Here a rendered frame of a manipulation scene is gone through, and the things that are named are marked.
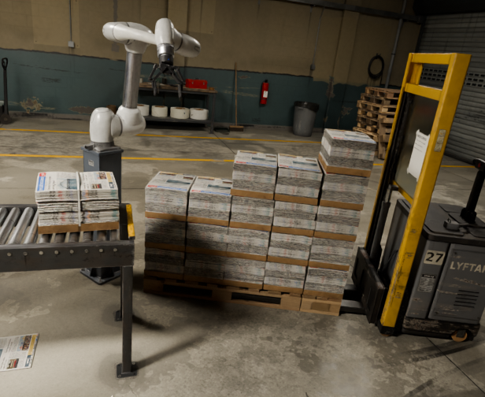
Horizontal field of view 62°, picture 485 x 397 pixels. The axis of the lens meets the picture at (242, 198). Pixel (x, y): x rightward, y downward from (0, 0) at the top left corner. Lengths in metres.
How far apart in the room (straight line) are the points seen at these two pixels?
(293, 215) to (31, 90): 7.40
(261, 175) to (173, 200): 0.62
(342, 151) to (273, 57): 7.33
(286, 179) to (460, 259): 1.23
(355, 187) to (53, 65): 7.50
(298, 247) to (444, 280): 0.97
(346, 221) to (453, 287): 0.81
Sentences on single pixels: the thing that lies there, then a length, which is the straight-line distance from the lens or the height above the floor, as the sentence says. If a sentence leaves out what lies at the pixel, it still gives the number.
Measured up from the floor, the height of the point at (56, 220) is 0.87.
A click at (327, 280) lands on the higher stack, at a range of 2.99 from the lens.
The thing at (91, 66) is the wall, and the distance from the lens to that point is 9.20.
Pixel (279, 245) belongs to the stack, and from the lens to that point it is 2.83.
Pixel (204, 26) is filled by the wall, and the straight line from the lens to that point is 9.38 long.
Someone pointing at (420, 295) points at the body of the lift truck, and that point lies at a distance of 3.02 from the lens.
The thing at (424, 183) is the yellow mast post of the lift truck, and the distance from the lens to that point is 2.63.
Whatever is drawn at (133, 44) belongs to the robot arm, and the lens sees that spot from 2.87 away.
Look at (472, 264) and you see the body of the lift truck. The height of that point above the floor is 0.62.
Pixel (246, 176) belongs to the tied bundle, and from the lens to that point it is 2.65.
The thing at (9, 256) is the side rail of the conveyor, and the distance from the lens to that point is 2.12.
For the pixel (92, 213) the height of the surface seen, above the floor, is 0.90.
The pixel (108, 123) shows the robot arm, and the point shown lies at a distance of 2.91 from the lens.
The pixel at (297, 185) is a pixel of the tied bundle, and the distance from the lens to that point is 2.67.
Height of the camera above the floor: 1.74
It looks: 20 degrees down
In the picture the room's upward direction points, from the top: 6 degrees clockwise
